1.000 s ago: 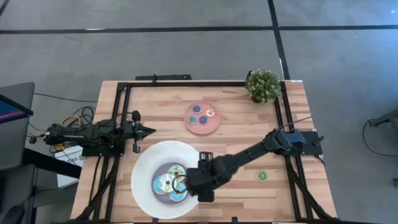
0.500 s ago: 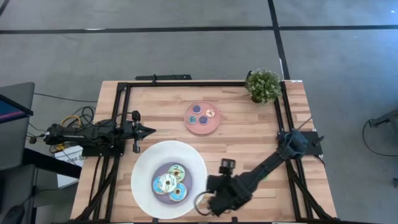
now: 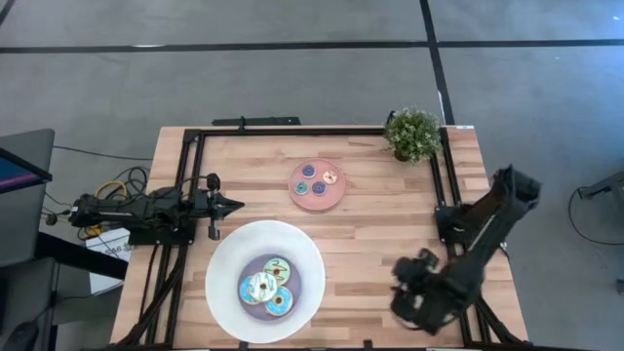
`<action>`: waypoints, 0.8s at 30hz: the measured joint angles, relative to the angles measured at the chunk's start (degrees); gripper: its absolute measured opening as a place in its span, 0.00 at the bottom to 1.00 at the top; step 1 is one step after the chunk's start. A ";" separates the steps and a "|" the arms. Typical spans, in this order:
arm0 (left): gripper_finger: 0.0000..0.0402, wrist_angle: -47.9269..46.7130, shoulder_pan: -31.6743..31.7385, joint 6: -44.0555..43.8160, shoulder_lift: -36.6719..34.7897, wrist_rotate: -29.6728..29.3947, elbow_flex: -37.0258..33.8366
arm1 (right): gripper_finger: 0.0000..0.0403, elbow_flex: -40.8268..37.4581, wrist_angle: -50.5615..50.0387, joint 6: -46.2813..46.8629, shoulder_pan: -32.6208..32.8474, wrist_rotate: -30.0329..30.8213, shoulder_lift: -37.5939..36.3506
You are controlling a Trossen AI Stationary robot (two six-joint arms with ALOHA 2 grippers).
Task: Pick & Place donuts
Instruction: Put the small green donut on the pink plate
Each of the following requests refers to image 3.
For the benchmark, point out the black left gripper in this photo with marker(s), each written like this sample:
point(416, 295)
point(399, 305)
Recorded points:
point(207, 207)

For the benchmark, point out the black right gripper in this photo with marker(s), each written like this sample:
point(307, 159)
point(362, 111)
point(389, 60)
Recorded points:
point(419, 297)

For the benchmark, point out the large mint donut chocolate drizzle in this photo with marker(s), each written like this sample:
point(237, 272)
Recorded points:
point(285, 268)

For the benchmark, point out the small purple iced donut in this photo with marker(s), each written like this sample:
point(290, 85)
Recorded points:
point(304, 171)

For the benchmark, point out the small indigo sprinkled donut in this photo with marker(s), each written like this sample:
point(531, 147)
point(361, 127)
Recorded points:
point(315, 188)

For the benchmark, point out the small white pink donut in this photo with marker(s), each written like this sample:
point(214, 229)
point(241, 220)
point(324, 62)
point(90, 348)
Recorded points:
point(325, 174)

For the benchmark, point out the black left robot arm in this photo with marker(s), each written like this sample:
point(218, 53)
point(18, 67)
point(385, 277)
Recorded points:
point(122, 212)

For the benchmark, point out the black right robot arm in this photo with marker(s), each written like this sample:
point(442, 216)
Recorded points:
point(507, 195)

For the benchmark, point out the large plain blue iced donut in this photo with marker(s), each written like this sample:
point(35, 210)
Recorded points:
point(242, 292)

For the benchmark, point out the black mounting bar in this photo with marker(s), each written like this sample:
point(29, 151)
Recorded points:
point(263, 121)

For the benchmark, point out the purple plate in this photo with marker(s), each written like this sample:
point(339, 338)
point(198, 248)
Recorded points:
point(296, 282)

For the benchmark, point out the pink plate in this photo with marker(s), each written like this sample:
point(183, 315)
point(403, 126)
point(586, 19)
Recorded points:
point(334, 197)

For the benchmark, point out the white paper sheet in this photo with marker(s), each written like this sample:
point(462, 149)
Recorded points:
point(105, 273)

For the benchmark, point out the black desk base bar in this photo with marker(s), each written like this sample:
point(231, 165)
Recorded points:
point(83, 256)

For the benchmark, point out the green potted plant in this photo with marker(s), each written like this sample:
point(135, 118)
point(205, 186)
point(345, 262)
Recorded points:
point(413, 134)

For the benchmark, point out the dark grey computer monitor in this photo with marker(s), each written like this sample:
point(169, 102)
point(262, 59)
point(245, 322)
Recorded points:
point(24, 146)

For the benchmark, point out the grey metal stand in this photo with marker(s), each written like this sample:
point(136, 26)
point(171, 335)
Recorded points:
point(609, 185)

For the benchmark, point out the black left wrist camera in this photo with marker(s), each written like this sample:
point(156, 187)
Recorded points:
point(213, 181)

